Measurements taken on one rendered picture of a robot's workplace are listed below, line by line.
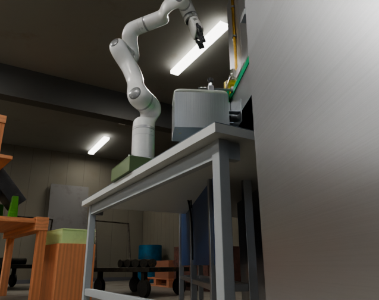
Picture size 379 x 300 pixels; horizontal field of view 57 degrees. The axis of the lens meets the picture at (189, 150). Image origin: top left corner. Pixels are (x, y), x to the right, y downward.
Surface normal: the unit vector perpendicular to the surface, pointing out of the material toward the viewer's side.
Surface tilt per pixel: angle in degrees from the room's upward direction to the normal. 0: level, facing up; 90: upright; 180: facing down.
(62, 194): 83
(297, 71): 90
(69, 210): 83
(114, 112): 90
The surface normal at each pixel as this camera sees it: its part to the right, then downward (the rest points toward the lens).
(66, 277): 0.63, -0.25
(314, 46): -0.99, -0.03
